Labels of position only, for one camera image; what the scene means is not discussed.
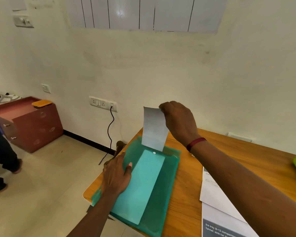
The person's left hand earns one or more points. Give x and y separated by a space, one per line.
116 177

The person's right hand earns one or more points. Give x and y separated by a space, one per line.
181 120

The green translucent plastic folder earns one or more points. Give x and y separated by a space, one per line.
162 207

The person's right forearm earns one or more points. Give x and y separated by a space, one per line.
249 192

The person's left forearm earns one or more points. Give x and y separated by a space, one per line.
91 219

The dark red wrist band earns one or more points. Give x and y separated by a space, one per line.
196 142

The black skirting board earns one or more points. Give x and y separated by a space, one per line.
88 142

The yellow flat item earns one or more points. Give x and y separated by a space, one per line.
42 103

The pale grey sneaker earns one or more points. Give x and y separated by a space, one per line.
0 98

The white blank wall plate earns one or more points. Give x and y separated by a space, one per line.
239 137

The white wall socket panel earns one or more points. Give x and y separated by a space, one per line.
98 103

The small white wall switch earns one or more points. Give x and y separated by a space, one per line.
46 88

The white wall switch plate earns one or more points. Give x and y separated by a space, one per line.
23 21

